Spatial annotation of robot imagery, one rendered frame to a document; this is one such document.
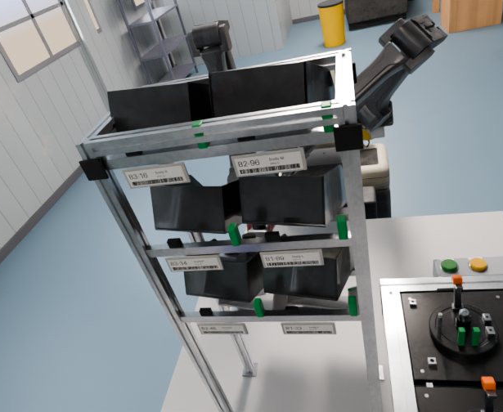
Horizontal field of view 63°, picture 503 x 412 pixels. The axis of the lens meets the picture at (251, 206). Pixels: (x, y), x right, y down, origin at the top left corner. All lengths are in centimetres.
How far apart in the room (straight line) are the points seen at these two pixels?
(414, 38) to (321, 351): 81
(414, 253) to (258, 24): 581
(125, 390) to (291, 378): 143
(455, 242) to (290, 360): 66
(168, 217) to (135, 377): 186
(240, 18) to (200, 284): 632
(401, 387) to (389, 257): 51
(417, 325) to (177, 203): 68
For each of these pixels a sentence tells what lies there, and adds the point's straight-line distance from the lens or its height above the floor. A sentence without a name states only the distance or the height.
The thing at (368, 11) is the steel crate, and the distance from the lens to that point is 703.
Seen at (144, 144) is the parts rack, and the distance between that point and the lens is 52.
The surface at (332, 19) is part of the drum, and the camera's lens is 637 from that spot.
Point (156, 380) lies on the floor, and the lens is 240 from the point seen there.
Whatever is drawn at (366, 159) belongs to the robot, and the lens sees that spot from 199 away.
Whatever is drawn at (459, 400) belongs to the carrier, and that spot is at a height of 97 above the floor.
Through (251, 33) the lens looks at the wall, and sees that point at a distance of 694.
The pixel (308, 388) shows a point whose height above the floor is 86.
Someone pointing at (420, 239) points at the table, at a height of 86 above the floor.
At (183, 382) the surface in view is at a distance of 124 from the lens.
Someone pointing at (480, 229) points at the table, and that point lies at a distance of 152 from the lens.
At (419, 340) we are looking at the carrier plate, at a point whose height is 97.
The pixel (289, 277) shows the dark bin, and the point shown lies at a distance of 71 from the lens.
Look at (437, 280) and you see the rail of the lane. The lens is 120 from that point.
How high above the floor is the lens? 184
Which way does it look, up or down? 35 degrees down
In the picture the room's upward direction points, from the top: 16 degrees counter-clockwise
